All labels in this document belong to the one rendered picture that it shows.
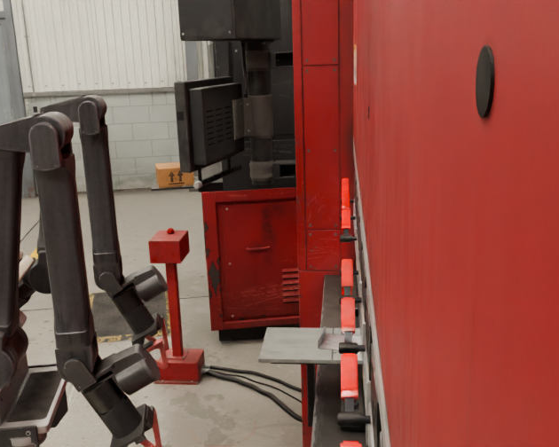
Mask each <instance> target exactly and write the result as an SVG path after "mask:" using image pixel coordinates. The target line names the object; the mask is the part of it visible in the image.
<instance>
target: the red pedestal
mask: <svg viewBox="0 0 559 447"><path fill-rule="evenodd" d="M148 245H149V255H150V263H165V267H166V278H167V285H168V300H169V321H170V331H171V343H172V349H168V350H166V351H165V352H166V357H167V361H168V367H167V368H165V369H161V368H160V367H159V370H160V374H161V377H160V379H158V380H156V381H154V382H153V384H182V385H198V384H199V382H200V380H201V376H202V375H201V368H202V366H203V363H204V362H205V359H204V349H183V337H182V325H181V313H180V301H179V290H178V278H177V263H181V262H182V261H183V260H184V259H185V257H186V256H187V255H188V253H189V252H190V247H189V234H188V231H174V229H173V228H168V229H167V230H166V231H158V232H157V233H156V234H155V235H154V236H153V237H152V238H151V239H150V240H149V242H148Z"/></svg>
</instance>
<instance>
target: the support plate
mask: <svg viewBox="0 0 559 447"><path fill-rule="evenodd" d="M323 329H324V328H297V327H267V329H266V332H265V336H264V341H263V345H262V348H261V351H260V355H259V358H258V362H259V363H309V364H340V363H341V355H343V354H340V353H339V350H334V352H336V353H334V355H333V360H331V358H332V350H331V349H319V346H318V340H319V337H320V335H321V333H322V331H323ZM326 333H329V334H332V333H333V328H326ZM334 334H340V335H343V333H342V328H334ZM352 336H360V328H355V333H354V334H353V335H352ZM355 355H358V364H364V361H363V360H362V353H361V352H359V353H358V354H355Z"/></svg>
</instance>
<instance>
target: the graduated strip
mask: <svg viewBox="0 0 559 447"><path fill-rule="evenodd" d="M353 149H354V157H355V165H356V174H357V182H358V170H357V163H356V154H355V147H354V140H353ZM358 197H359V206H360V214H361V223H362V231H363V239H364V248H365V256H366V271H367V279H368V288H369V296H370V304H371V312H372V320H373V329H374V345H375V353H376V361H377V370H378V378H379V386H380V394H381V403H382V418H383V426H384V434H385V443H386V447H390V438H389V430H388V422H387V415H386V407H385V400H384V393H383V385H382V370H381V363H380V356H379V348H378V341H377V333H376V325H375V318H374V304H373V296H372V288H371V281H370V273H369V266H368V259H367V251H366V237H365V229H364V222H363V214H362V207H361V199H360V191H359V184H358Z"/></svg>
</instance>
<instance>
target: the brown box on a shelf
mask: <svg viewBox="0 0 559 447"><path fill-rule="evenodd" d="M155 172H156V179H154V181H153V185H152V188H151V191H160V190H176V189H192V188H194V187H193V184H194V183H195V182H197V181H198V176H193V172H192V173H181V172H180V163H179V162H168V163H155Z"/></svg>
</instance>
